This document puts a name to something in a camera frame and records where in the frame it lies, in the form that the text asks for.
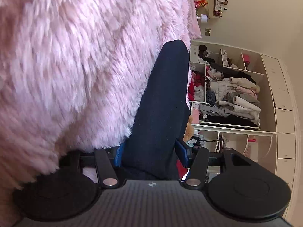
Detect black pants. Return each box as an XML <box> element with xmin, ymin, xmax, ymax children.
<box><xmin>115</xmin><ymin>40</ymin><xmax>189</xmax><ymax>181</ymax></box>

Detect brown teddy bear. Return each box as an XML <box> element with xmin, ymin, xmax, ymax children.
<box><xmin>183</xmin><ymin>115</ymin><xmax>195</xmax><ymax>142</ymax></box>

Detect pile of folded clothes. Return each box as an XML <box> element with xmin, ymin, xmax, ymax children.
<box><xmin>194</xmin><ymin>63</ymin><xmax>261</xmax><ymax>130</ymax></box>

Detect cream open wardrobe shelf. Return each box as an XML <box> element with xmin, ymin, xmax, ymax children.
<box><xmin>188</xmin><ymin>40</ymin><xmax>300</xmax><ymax>218</ymax></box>

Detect fluffy pink blanket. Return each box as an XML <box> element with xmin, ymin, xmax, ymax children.
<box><xmin>1</xmin><ymin>0</ymin><xmax>200</xmax><ymax>191</ymax></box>

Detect red snack bag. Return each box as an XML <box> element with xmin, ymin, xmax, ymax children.
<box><xmin>194</xmin><ymin>0</ymin><xmax>208</xmax><ymax>9</ymax></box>

